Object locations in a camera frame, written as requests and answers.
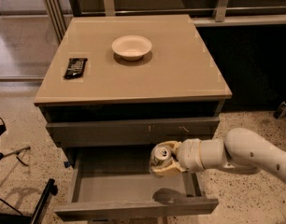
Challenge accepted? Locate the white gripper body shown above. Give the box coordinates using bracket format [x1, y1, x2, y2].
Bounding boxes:
[177, 139, 203, 173]

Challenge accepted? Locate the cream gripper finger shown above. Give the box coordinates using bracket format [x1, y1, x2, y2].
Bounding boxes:
[155, 141, 181, 155]
[150, 161, 186, 177]

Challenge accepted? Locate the white green 7up can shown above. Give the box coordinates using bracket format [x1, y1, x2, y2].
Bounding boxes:
[150, 145, 172, 175]

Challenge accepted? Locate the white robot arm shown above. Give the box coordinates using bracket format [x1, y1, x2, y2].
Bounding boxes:
[150, 128, 286, 184]

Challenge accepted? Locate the grey open middle drawer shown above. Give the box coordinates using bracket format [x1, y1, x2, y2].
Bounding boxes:
[55, 146, 219, 221]

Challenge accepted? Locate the beige top drawer cabinet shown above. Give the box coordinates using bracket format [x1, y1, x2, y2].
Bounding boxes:
[33, 14, 233, 224]

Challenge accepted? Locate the grey top drawer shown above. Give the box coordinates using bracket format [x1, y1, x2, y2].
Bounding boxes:
[46, 117, 220, 147]

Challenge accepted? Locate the small grey floor object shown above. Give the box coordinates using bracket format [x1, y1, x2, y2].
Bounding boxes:
[273, 101, 286, 119]

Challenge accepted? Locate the white paper bowl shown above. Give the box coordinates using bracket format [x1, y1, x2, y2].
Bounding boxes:
[111, 35, 152, 61]

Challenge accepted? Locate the metal window frame rail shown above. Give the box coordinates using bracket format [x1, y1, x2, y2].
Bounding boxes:
[43, 0, 286, 39]

